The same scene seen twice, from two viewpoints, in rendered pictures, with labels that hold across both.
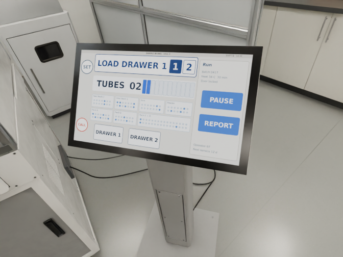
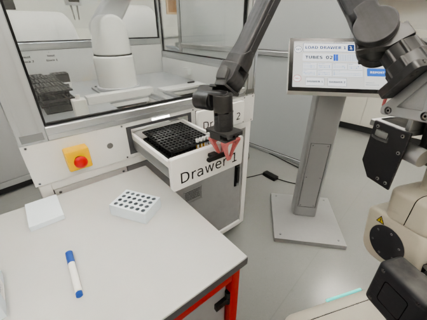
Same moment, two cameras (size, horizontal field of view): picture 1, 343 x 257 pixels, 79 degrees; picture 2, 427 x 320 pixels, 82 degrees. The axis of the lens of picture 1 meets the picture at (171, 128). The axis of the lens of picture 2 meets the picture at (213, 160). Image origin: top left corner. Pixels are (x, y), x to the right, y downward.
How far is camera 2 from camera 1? 1.21 m
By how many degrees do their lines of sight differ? 15
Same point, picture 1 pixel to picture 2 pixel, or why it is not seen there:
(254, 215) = (354, 199)
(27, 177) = (248, 117)
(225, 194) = (325, 189)
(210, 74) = not seen: hidden behind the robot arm
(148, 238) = (277, 214)
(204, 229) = (321, 206)
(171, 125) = (352, 74)
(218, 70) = not seen: hidden behind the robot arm
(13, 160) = (250, 100)
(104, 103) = (311, 66)
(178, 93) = (354, 59)
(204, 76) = not seen: hidden behind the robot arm
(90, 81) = (300, 56)
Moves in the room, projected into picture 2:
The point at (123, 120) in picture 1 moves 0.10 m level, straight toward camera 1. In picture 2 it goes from (323, 73) to (340, 77)
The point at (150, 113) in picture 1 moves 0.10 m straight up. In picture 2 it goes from (339, 70) to (344, 49)
